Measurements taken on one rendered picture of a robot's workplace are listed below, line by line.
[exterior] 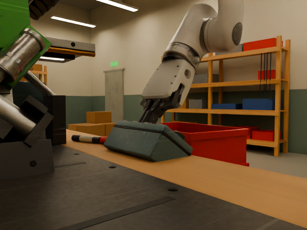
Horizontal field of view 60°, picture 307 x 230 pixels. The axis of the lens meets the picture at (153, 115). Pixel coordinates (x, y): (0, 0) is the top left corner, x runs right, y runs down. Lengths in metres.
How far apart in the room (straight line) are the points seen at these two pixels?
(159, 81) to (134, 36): 8.41
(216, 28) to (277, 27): 5.62
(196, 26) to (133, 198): 0.45
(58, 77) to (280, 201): 10.18
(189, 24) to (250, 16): 5.89
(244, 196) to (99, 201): 0.14
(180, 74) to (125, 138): 0.18
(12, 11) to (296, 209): 0.45
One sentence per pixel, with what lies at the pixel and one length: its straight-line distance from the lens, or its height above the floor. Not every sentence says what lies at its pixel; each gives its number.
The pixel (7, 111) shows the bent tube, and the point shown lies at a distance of 0.38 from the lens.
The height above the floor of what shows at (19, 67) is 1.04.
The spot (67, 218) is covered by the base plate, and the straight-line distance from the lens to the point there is 0.24.
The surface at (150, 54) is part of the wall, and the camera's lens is 8.29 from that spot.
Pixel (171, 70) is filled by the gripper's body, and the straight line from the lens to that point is 0.58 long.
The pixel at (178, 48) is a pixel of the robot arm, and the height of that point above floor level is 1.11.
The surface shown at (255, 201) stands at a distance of 0.28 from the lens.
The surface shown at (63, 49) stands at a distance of 0.63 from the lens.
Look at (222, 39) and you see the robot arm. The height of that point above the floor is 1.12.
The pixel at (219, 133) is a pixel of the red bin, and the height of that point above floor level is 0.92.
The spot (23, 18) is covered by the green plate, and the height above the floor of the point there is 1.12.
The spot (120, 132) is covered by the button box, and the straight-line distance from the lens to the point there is 0.50.
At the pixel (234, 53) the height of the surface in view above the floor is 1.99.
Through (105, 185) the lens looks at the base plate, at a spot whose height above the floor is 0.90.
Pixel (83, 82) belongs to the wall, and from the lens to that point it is 10.80.
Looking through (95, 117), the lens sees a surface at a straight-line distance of 7.08.
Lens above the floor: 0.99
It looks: 3 degrees down
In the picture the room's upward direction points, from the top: straight up
